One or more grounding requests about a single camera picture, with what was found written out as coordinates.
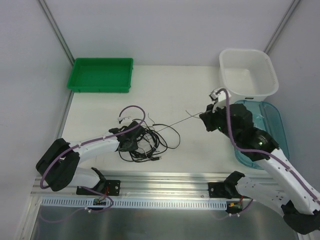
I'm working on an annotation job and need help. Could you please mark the thin white wire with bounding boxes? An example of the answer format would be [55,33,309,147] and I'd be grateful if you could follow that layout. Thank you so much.
[157,109,208,132]

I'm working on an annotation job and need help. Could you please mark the black cable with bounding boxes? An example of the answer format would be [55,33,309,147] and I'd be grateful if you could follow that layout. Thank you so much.
[118,122,181,163]

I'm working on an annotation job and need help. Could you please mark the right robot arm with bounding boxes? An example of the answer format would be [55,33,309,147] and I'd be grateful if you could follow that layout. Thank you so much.
[199,104,320,235]

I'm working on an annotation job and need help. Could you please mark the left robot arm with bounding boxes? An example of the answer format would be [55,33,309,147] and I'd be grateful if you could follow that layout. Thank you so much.
[35,121,144,195]

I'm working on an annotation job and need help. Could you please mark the teal transparent plastic bin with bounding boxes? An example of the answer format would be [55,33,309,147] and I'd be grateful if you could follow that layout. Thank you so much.
[235,100,290,160]

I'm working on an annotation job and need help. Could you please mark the white plastic basin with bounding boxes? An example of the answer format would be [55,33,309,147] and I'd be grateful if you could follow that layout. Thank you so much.
[219,48,279,103]

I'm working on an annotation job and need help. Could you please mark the green plastic tray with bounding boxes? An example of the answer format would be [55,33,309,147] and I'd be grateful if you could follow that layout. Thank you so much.
[67,57,134,93]

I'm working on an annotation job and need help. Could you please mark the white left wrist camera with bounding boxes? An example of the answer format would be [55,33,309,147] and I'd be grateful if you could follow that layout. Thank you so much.
[117,116,131,124]

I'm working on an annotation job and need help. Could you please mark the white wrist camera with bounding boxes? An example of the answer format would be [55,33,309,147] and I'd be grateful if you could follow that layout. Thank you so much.
[117,116,131,124]
[209,87,232,112]

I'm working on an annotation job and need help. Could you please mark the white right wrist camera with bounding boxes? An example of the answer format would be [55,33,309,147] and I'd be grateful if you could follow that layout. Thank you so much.
[209,87,232,112]

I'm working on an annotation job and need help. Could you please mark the aluminium mounting rail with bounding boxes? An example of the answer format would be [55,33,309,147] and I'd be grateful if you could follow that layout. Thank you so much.
[30,170,284,200]

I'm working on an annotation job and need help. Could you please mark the white slotted cable duct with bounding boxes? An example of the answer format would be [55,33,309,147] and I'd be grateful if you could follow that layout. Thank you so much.
[41,197,227,211]

